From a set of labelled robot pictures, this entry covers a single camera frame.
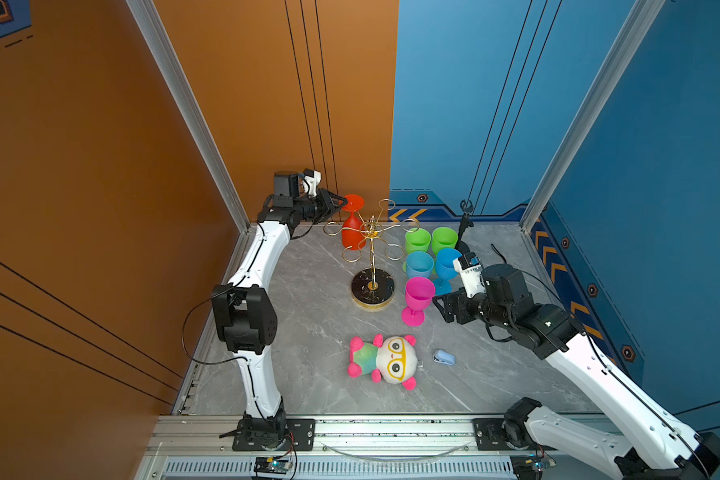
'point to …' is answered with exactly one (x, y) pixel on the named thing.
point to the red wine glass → (353, 230)
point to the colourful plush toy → (393, 358)
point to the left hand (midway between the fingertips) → (348, 198)
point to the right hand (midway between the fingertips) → (443, 295)
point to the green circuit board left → (271, 465)
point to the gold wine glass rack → (373, 289)
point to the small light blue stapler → (444, 358)
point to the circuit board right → (531, 466)
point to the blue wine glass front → (419, 264)
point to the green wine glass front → (417, 241)
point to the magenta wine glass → (419, 294)
